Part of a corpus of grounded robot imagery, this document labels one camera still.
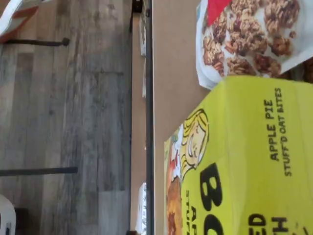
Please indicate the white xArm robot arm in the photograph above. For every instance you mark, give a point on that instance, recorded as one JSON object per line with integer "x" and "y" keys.
{"x": 7, "y": 210}

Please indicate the white floral print box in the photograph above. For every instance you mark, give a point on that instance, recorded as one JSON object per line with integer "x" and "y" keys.
{"x": 143, "y": 208}

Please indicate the yellow apple pie bites box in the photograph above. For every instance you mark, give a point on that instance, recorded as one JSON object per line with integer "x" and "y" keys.
{"x": 244, "y": 147}

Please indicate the white granola bag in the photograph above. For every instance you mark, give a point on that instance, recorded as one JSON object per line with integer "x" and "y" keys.
{"x": 244, "y": 36}

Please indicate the black floor rod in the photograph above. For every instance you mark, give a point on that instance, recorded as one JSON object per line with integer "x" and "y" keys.
{"x": 31, "y": 42}
{"x": 36, "y": 171}

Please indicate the brown shoe white sole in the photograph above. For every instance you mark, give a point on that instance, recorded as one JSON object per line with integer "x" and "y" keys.
{"x": 14, "y": 22}

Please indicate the black metal shelf frame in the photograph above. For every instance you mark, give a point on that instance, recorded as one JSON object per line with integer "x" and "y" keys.
{"x": 149, "y": 122}

